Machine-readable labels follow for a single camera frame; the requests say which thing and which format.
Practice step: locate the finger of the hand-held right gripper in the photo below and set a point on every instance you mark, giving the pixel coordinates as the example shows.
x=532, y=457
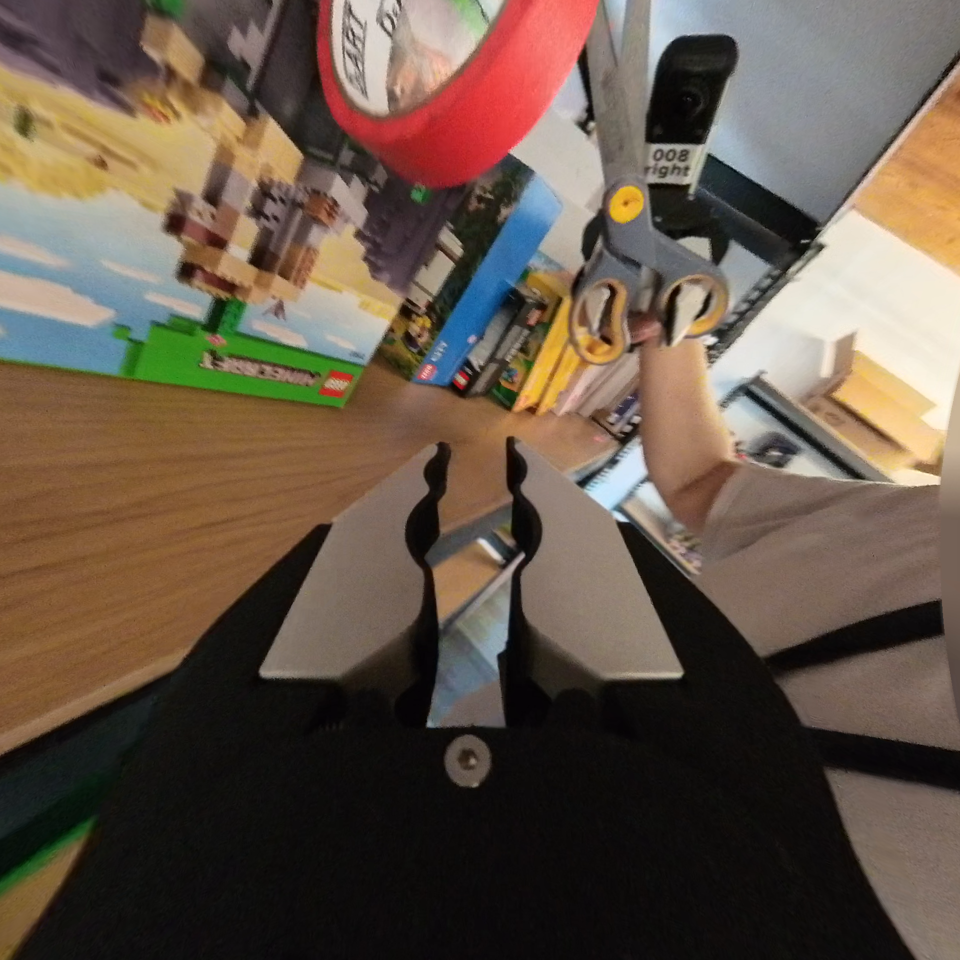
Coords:
x=686, y=315
x=604, y=315

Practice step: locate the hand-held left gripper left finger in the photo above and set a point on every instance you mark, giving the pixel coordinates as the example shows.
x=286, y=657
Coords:
x=352, y=600

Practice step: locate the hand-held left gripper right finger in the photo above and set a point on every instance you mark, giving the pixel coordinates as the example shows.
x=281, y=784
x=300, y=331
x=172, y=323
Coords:
x=600, y=600

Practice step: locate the grey and yellow scissors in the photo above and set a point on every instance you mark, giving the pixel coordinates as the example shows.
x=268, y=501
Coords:
x=637, y=240

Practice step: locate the red tape roll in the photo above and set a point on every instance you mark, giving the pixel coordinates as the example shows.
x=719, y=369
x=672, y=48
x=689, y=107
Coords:
x=465, y=127

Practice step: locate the person's right forearm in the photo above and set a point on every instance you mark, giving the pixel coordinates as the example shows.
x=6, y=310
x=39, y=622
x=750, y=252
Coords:
x=682, y=435

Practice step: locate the yellow and white toy box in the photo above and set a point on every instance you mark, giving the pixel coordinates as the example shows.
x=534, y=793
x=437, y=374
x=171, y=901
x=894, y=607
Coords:
x=600, y=390

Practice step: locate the black toy box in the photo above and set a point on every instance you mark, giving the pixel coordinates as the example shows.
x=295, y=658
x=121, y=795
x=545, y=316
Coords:
x=495, y=345

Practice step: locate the black metal shelf rack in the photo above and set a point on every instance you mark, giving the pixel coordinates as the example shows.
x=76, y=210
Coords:
x=750, y=217

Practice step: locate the white shelf board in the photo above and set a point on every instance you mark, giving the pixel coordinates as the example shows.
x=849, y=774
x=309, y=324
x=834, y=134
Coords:
x=825, y=75

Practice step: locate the stack of cardboard boxes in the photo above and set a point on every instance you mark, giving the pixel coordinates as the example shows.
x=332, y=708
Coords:
x=877, y=405

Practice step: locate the person's white shirt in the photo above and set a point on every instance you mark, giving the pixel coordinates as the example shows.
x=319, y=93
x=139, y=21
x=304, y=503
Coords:
x=825, y=540

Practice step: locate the wooden shelf board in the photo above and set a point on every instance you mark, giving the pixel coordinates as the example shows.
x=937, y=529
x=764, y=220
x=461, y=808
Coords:
x=922, y=187

